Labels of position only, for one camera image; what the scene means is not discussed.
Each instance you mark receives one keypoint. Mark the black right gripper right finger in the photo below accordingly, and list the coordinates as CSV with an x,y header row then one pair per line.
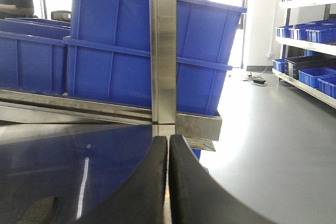
x,y
196,197

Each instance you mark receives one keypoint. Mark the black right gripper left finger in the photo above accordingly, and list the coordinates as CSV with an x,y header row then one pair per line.
x,y
141,198

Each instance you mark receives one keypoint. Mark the power adapter on floor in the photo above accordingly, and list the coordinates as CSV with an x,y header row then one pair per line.
x,y
259,82

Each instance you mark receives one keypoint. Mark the large blue crate lower right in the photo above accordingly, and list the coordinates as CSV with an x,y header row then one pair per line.
x,y
123,75

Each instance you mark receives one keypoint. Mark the large blue crate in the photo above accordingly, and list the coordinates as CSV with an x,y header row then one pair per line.
x,y
205,29
33,56
123,75

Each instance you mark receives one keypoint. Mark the black plastic bin on shelf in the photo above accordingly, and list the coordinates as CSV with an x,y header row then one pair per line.
x,y
294,64

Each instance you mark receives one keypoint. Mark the white shelving rack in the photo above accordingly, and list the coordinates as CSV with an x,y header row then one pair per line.
x,y
328,49

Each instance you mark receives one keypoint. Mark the large blue crate left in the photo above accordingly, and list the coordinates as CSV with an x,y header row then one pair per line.
x,y
33,56

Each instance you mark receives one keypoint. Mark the large blue crate upper right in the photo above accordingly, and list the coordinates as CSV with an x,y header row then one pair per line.
x,y
205,29

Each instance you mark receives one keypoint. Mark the steel roller rack frame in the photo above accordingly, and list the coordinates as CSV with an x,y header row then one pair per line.
x,y
30,107

